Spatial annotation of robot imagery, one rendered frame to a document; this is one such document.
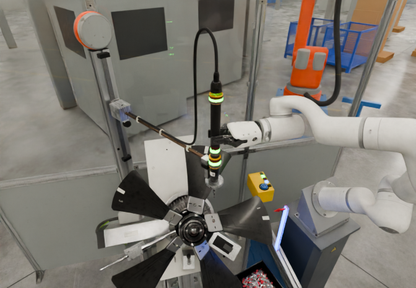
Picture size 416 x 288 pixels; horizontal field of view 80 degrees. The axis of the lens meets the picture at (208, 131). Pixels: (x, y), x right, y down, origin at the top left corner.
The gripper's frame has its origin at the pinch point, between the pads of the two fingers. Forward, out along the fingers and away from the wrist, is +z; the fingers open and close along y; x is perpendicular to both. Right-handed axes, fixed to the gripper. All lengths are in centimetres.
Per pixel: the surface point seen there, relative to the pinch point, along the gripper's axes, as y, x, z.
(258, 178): 32, -56, -36
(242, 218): -0.7, -45.0, -13.2
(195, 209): 4.1, -39.1, 6.8
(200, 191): 7.5, -32.4, 3.8
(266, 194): 21, -59, -37
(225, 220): -0.7, -44.5, -5.4
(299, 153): 70, -75, -90
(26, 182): 70, -65, 103
